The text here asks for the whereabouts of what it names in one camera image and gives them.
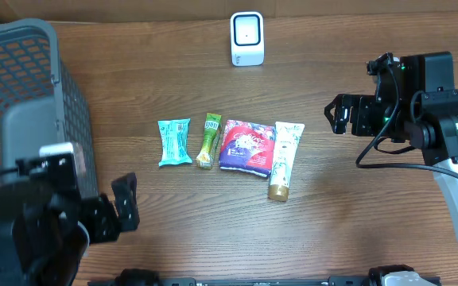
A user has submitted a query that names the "white floral cream tube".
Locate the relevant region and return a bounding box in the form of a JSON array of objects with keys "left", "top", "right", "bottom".
[{"left": 268, "top": 122, "right": 305, "bottom": 202}]

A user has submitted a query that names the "light green wipes pack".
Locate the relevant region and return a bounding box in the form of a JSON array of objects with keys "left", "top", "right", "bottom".
[{"left": 157, "top": 118, "right": 192, "bottom": 167}]

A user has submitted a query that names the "green yellow juice carton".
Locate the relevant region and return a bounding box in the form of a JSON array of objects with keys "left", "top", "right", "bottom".
[{"left": 196, "top": 113, "right": 222, "bottom": 169}]

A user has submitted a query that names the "purple red tissue pack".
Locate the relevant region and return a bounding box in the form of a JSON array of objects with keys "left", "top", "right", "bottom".
[{"left": 219, "top": 119, "right": 276, "bottom": 178}]

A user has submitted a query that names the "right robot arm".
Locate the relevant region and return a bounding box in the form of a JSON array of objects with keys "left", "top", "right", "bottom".
[{"left": 324, "top": 52, "right": 458, "bottom": 242}]

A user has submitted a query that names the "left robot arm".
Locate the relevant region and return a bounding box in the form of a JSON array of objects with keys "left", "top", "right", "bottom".
[{"left": 0, "top": 154, "right": 140, "bottom": 285}]

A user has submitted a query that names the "white barcode scanner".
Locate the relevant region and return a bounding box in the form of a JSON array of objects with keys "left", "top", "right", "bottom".
[{"left": 230, "top": 11, "right": 265, "bottom": 67}]

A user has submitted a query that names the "grey plastic mesh basket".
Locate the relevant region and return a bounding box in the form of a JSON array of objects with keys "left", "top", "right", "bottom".
[{"left": 0, "top": 19, "right": 99, "bottom": 198}]

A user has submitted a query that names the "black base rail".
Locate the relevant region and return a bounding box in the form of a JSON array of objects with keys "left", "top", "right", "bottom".
[{"left": 87, "top": 276, "right": 441, "bottom": 286}]

